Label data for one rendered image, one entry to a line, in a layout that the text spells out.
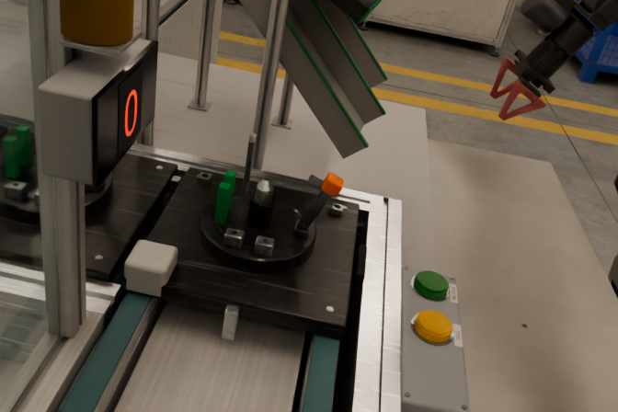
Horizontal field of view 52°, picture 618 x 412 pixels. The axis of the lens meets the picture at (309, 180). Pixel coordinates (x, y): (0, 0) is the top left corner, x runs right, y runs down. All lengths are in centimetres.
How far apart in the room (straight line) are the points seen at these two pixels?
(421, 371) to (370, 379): 6
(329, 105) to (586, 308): 48
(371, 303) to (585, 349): 35
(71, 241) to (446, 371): 39
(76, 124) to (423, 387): 41
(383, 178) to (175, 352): 59
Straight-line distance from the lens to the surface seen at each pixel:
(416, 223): 107
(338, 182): 71
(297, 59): 89
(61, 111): 46
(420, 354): 69
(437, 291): 76
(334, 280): 73
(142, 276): 69
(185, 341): 71
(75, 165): 47
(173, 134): 119
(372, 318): 71
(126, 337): 67
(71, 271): 60
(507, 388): 85
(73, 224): 57
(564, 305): 102
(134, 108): 51
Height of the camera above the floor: 143
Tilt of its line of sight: 31 degrees down
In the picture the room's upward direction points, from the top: 12 degrees clockwise
